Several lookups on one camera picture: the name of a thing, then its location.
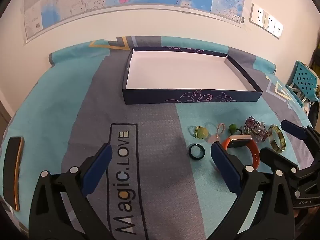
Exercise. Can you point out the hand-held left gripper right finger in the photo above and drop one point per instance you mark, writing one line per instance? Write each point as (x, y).
(225, 165)

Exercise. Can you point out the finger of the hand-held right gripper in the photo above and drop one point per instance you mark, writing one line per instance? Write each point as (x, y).
(291, 130)
(275, 158)

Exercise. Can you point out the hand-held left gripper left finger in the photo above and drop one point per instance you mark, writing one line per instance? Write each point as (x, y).
(100, 165)

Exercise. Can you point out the gold bangle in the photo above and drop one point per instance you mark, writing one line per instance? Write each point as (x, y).
(278, 148)

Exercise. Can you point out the orange smartwatch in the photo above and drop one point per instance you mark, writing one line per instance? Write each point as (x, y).
(237, 141)

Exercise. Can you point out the bright green bead pendant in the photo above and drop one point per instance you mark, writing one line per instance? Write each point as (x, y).
(233, 128)

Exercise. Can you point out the navy shallow cardboard box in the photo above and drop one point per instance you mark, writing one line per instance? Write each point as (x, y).
(180, 70)

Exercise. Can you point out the yellow-green stone pendant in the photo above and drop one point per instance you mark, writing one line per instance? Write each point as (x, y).
(201, 133)

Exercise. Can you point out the blue perforated plastic chair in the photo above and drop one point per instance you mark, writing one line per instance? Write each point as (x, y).
(303, 77)

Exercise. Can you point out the teal grey printed tablecloth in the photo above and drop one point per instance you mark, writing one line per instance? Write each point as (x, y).
(62, 105)

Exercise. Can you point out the white wall socket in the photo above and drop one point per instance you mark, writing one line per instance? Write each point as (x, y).
(270, 22)
(278, 29)
(257, 15)

